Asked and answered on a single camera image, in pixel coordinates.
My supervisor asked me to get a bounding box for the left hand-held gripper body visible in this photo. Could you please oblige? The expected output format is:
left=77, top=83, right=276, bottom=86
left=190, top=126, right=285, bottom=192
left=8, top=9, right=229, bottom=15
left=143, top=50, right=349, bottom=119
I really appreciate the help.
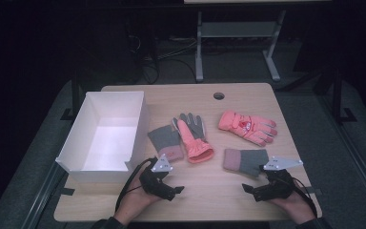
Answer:
left=138, top=154, right=174, bottom=202

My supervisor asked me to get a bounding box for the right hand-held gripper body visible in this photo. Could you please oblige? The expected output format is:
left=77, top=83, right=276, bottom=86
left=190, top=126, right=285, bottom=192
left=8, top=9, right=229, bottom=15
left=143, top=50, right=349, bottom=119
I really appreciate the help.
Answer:
left=253, top=156, right=304, bottom=202

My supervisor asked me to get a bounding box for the pink ski glove grey palm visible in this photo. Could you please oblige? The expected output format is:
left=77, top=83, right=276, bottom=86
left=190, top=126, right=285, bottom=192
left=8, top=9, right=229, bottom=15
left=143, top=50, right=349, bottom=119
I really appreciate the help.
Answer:
left=171, top=112, right=215, bottom=165

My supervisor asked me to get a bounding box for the white rectangular box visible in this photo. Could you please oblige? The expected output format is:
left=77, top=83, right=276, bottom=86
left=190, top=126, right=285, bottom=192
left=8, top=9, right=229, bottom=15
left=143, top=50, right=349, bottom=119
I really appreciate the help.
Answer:
left=54, top=91, right=151, bottom=184

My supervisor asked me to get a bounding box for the pink ski glove cartoon print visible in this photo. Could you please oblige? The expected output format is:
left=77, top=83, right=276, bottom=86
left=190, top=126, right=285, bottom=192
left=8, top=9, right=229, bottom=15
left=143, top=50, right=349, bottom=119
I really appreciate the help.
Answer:
left=217, top=110, right=278, bottom=148

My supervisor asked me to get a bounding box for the person's right hand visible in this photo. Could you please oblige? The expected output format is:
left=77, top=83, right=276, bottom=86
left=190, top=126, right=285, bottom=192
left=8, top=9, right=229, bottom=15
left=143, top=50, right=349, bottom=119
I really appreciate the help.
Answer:
left=268, top=178, right=317, bottom=225

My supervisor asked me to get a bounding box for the person's left hand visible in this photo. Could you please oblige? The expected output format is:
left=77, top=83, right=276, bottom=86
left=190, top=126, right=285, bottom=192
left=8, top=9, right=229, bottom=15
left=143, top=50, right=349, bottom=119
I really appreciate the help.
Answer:
left=113, top=174, right=161, bottom=225

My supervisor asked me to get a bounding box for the black metal stand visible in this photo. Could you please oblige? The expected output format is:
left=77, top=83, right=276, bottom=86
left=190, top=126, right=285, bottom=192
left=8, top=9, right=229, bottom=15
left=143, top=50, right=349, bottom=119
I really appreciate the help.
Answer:
left=314, top=63, right=358, bottom=125
left=60, top=70, right=84, bottom=122

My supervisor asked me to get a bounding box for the grey metal stand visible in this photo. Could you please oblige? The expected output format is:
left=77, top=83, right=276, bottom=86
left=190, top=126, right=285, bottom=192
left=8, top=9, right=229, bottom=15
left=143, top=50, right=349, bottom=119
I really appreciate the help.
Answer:
left=194, top=9, right=287, bottom=83

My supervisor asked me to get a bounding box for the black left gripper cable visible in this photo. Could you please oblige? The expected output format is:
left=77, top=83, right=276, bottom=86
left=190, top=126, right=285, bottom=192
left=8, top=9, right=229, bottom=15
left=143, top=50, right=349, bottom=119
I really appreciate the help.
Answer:
left=114, top=156, right=158, bottom=213

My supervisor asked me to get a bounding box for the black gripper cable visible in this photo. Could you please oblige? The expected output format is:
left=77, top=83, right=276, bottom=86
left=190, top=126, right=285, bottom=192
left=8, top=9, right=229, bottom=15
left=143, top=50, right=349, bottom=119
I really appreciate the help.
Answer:
left=114, top=156, right=158, bottom=213
left=294, top=177, right=318, bottom=218

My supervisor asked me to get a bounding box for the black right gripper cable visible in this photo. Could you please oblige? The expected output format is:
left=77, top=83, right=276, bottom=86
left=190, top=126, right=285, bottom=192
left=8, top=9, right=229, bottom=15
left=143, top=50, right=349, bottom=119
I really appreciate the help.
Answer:
left=294, top=177, right=318, bottom=218

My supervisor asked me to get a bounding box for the metal floor rail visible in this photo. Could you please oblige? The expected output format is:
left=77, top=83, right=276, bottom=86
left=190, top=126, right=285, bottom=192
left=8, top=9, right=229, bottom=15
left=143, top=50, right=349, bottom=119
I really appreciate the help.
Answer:
left=20, top=161, right=68, bottom=229
left=317, top=94, right=366, bottom=211

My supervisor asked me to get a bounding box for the bundle of floor cables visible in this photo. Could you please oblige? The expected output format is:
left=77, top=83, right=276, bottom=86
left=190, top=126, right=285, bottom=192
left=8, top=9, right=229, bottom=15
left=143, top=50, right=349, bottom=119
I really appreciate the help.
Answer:
left=125, top=31, right=198, bottom=85

